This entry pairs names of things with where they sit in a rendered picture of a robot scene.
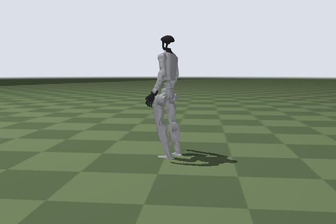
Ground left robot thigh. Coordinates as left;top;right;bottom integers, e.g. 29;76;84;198
153;92;168;132

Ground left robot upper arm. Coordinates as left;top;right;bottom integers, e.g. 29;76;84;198
157;53;166;78

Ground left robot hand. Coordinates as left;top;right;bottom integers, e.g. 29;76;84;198
145;91;158;107

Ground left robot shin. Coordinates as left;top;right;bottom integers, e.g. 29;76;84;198
157;125;172;158

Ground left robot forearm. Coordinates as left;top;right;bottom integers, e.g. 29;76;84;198
152;70;164;94

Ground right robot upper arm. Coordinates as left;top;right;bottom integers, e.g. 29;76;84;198
175;57;179;78

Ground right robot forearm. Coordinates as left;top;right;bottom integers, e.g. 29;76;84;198
170;78;177;88

